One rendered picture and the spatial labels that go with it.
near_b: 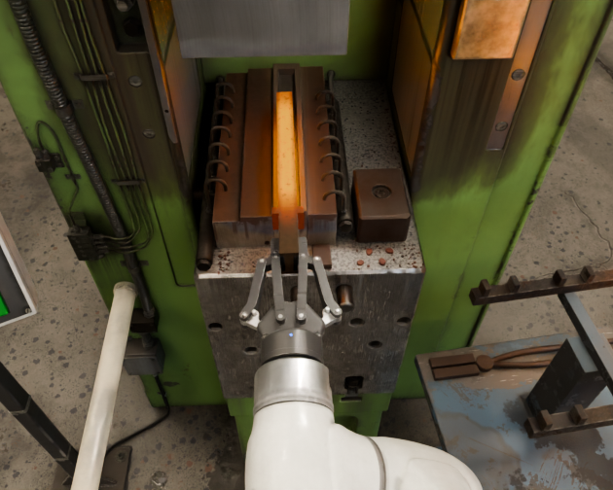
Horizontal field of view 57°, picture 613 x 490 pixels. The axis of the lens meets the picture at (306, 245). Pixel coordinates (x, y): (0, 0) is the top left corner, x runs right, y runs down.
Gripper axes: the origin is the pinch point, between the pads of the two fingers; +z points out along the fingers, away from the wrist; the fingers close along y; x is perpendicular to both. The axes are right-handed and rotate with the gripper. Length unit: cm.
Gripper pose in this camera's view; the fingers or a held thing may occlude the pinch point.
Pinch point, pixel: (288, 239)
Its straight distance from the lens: 80.1
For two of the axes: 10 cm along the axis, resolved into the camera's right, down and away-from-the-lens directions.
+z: -0.4, -7.7, 6.4
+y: 10.0, -0.3, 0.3
